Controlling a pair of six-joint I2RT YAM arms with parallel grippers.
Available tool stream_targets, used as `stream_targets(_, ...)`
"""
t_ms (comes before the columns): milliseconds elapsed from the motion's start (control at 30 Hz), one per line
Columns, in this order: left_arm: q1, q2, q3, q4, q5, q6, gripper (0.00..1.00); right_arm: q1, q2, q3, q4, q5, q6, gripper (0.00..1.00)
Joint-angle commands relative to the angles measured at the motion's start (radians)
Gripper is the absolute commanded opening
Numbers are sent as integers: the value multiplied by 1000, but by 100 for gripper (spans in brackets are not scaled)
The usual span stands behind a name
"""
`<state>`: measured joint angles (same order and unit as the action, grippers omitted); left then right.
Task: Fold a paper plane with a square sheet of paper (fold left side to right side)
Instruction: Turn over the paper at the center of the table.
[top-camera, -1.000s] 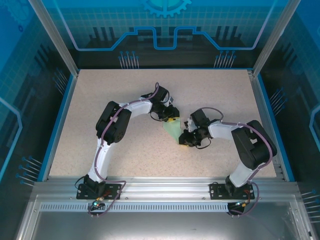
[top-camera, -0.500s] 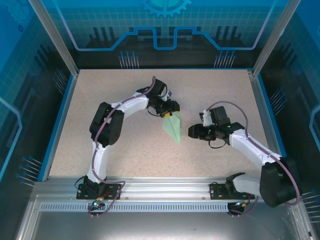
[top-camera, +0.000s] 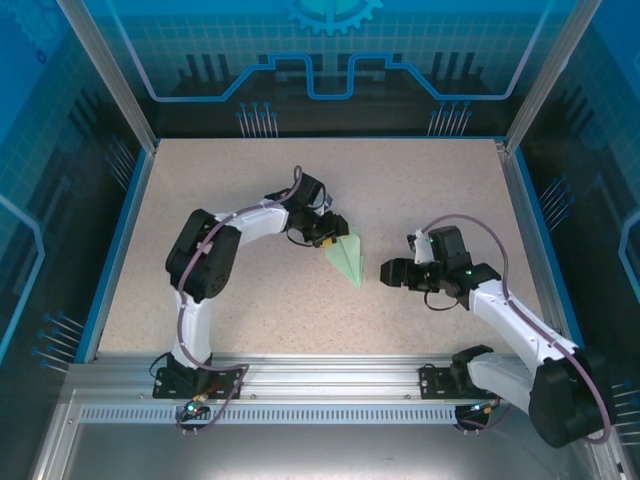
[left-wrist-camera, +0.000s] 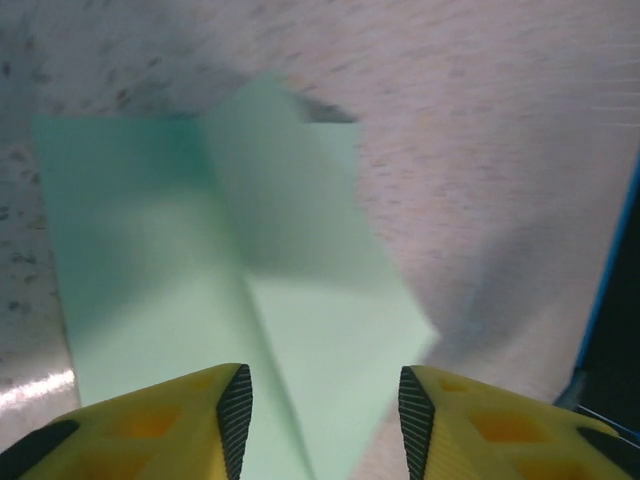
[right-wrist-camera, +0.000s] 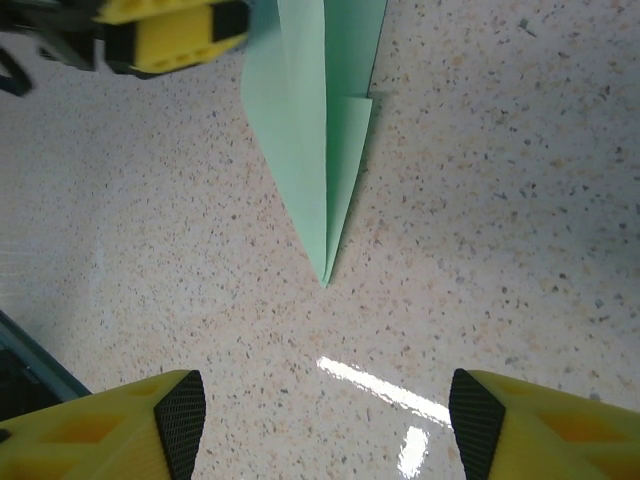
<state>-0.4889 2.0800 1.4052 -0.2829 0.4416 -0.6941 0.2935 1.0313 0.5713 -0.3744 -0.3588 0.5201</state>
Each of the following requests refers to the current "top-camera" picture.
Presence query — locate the cable connector with green light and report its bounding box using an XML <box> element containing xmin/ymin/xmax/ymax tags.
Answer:
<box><xmin>464</xmin><ymin>399</ymin><xmax>503</xmax><ymax>417</ymax></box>
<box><xmin>180</xmin><ymin>394</ymin><xmax>210</xmax><ymax>417</ymax></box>

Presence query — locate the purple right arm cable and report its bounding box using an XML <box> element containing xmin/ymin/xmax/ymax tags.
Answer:
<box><xmin>424</xmin><ymin>213</ymin><xmax>615</xmax><ymax>445</ymax></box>

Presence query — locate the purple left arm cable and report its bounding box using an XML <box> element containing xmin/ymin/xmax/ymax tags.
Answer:
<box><xmin>174</xmin><ymin>164</ymin><xmax>304</xmax><ymax>436</ymax></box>

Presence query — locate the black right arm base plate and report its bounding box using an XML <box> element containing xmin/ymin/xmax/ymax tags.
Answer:
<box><xmin>418</xmin><ymin>364</ymin><xmax>481</xmax><ymax>400</ymax></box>

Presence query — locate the aluminium base tray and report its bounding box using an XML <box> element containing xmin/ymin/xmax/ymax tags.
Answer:
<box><xmin>27</xmin><ymin>387</ymin><xmax>631</xmax><ymax>480</ymax></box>

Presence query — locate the aluminium front frame beam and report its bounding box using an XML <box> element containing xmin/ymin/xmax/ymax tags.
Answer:
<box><xmin>67</xmin><ymin>352</ymin><xmax>599</xmax><ymax>401</ymax></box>

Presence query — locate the aluminium side frame rail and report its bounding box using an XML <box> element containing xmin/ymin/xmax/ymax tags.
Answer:
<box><xmin>494</xmin><ymin>139</ymin><xmax>574</xmax><ymax>361</ymax></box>

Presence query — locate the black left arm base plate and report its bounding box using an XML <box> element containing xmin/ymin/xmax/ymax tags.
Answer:
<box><xmin>153</xmin><ymin>367</ymin><xmax>242</xmax><ymax>401</ymax></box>

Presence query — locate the aluminium frame post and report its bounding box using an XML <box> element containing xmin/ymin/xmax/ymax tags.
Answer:
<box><xmin>504</xmin><ymin>0</ymin><xmax>604</xmax><ymax>151</ymax></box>
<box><xmin>54</xmin><ymin>0</ymin><xmax>159</xmax><ymax>151</ymax></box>

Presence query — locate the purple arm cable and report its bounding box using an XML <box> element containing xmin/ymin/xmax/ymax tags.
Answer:
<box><xmin>174</xmin><ymin>164</ymin><xmax>304</xmax><ymax>436</ymax></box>
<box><xmin>424</xmin><ymin>213</ymin><xmax>615</xmax><ymax>445</ymax></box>

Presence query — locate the slotted aluminium cable duct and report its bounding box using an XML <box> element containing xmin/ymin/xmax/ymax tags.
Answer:
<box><xmin>78</xmin><ymin>405</ymin><xmax>469</xmax><ymax>425</ymax></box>

